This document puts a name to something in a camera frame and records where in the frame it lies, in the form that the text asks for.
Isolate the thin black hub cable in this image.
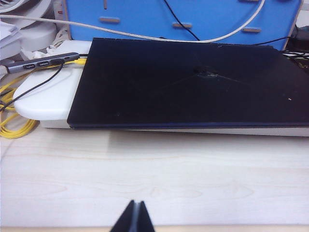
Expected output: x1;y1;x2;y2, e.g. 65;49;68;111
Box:
0;59;66;112

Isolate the white cable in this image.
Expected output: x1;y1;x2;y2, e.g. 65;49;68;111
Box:
0;0;266;43

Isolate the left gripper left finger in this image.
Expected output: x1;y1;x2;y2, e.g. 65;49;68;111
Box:
112;200;137;232

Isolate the white desk fan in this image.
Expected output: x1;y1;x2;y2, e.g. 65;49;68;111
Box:
0;0;57;51

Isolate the grey USB hub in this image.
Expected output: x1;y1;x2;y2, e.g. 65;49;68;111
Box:
6;52;80;74

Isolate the white paper stack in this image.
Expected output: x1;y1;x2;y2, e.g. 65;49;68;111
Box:
0;20;24;61

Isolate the black cable bundle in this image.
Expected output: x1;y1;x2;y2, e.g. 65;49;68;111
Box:
282;24;309;71

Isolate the black closed laptop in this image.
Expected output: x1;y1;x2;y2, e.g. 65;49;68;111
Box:
67;37;309;130

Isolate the yellow network cable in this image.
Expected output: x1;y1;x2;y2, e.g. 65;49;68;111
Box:
0;57;87;140

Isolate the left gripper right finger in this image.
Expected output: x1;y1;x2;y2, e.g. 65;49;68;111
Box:
139;201;155;232

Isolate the white power strip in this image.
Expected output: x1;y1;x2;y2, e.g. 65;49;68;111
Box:
50;0;70;48

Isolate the white laptop stand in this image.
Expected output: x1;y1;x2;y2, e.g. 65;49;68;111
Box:
14;40;309;138

